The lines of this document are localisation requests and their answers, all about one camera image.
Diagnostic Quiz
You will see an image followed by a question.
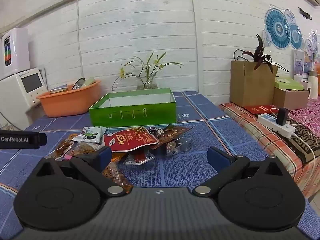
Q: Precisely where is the white green print snack packet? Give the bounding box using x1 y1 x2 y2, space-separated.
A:
72 126 108 144

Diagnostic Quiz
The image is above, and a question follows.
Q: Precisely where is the thin white wall conduit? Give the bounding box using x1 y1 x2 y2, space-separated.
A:
75 0 83 80

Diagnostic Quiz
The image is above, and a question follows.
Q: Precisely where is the white appliance with screen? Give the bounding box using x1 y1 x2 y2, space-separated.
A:
0 67 48 130

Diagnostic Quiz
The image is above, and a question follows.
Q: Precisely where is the white power strip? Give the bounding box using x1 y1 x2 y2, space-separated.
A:
257 113 297 138

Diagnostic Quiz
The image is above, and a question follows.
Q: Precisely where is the blue checked tablecloth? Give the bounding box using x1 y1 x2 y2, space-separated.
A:
0 90 320 240

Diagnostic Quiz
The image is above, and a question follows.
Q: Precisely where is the red label snack packet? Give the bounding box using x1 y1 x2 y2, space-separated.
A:
103 128 159 153

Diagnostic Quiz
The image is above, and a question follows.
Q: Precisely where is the brown spicy strip packet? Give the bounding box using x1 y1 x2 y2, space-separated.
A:
54 133 78 161

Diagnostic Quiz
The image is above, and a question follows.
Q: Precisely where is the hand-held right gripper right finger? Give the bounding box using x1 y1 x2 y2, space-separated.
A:
192 146 288 197

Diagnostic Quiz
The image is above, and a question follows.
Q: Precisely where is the dark brown snack packet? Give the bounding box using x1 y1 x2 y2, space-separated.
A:
147 127 164 138

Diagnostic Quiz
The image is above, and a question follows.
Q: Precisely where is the wall picture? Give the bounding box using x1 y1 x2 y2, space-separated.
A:
292 49 305 79

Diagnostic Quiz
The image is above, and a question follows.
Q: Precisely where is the red booklet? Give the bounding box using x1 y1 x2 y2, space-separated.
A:
244 104 278 115

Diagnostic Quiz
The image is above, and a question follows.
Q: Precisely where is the purple leafed plant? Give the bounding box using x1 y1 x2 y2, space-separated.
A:
234 34 289 74

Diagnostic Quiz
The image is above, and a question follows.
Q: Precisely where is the white thermos bottle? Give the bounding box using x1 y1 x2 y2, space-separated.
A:
307 70 319 99

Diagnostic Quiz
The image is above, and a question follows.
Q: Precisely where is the white power cable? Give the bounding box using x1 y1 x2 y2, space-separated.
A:
291 132 315 163

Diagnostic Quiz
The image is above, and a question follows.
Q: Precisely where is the thick white wall conduit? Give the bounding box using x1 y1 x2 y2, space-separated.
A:
189 0 201 93

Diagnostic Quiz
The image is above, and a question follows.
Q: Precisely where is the glass vase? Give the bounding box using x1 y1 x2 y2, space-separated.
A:
136 74 158 90

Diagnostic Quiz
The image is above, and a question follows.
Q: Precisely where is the orange plastic basin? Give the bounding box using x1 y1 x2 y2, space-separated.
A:
36 79 102 117

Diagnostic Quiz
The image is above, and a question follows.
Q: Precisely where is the black wall sign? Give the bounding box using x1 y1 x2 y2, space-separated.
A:
298 7 312 20

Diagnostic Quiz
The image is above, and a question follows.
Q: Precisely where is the white water purifier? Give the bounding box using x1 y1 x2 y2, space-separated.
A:
0 27 30 78

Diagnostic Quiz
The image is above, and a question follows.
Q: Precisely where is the black charger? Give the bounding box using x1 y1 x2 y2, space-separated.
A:
276 107 289 126

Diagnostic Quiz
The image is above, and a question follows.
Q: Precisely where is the pink patterned cloth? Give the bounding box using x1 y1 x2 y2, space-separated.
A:
287 97 320 140

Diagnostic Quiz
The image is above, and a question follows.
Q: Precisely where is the red sausage packet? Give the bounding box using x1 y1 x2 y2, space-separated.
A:
124 149 155 165

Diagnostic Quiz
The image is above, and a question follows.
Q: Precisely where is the green cardboard box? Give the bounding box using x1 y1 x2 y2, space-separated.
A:
89 88 177 127

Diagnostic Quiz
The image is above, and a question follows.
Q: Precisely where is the orange edged clear snack packet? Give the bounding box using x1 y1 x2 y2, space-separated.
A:
101 162 134 194

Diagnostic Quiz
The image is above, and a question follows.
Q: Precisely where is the pink edged seed packet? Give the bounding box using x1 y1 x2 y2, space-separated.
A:
64 141 102 161

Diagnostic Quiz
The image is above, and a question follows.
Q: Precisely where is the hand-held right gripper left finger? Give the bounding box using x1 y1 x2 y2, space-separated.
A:
32 146 127 196

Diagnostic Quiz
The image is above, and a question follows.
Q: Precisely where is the medium blue paper fan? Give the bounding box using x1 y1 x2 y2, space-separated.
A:
289 22 303 50

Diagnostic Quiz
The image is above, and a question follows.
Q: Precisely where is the yellow flowered green plant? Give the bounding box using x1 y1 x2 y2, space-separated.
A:
112 51 183 90

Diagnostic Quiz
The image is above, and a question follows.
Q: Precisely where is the dark patterned cloth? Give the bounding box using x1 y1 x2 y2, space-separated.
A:
272 124 320 164

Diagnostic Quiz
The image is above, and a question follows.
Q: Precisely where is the low brown cardboard box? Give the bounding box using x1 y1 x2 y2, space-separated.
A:
272 86 310 110

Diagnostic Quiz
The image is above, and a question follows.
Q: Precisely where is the tall brown cardboard box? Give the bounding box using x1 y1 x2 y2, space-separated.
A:
230 60 279 108

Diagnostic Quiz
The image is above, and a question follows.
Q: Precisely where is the flat light green box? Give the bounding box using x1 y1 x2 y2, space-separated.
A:
275 76 304 91

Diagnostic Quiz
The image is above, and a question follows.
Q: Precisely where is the metal bowl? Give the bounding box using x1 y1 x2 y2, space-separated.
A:
72 78 86 90

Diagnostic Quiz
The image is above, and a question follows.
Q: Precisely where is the large blue paper fan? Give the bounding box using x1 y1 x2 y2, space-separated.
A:
264 8 292 49

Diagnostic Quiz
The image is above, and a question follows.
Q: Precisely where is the orange plaid cloth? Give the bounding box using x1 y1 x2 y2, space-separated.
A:
219 102 320 198

